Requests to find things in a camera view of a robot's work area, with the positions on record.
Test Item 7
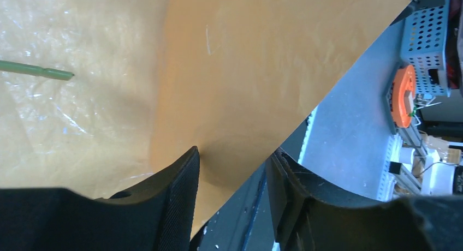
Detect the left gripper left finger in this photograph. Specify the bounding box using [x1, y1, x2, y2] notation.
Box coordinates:
[1, 147, 200, 250]

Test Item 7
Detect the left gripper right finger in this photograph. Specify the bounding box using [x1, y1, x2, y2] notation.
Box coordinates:
[265, 150, 462, 250]

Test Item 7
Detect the orange yellow wrapping paper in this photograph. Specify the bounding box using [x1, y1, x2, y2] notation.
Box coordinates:
[1, 0, 409, 232]

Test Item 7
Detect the orange paper bouquet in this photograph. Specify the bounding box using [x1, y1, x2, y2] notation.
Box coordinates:
[1, 61, 74, 81]

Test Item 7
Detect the orange round spool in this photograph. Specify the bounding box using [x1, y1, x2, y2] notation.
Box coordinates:
[391, 65, 416, 128]

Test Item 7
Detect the grey perforated metal box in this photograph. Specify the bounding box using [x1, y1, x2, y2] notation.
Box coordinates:
[400, 0, 450, 97]

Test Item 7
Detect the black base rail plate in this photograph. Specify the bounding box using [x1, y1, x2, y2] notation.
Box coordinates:
[189, 164, 280, 251]

